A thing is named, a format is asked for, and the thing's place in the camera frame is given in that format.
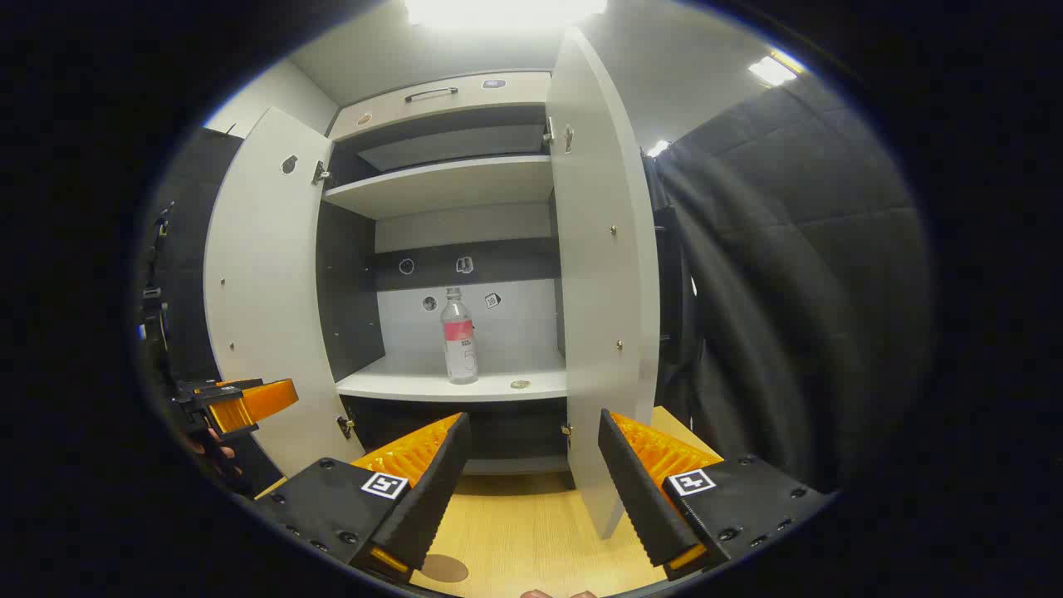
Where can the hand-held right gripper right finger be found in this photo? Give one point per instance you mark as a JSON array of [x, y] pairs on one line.
[[639, 490]]

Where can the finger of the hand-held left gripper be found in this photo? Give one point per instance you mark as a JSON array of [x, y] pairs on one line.
[[241, 384], [262, 403]]

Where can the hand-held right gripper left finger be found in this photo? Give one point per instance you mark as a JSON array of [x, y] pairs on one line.
[[432, 490]]

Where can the round brown coaster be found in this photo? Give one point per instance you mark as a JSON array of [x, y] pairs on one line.
[[444, 569]]

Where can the clear plastic bottle pink label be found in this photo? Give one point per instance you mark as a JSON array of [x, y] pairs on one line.
[[459, 349]]

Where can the white and grey cabinet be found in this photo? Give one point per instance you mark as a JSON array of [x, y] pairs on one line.
[[448, 187]]

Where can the black equipment stand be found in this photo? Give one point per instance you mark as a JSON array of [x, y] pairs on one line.
[[156, 282]]

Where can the black backdrop cloth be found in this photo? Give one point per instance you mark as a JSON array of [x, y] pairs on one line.
[[789, 291]]

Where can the ceiling light panel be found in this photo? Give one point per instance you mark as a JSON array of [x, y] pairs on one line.
[[774, 70], [507, 10], [658, 148]]

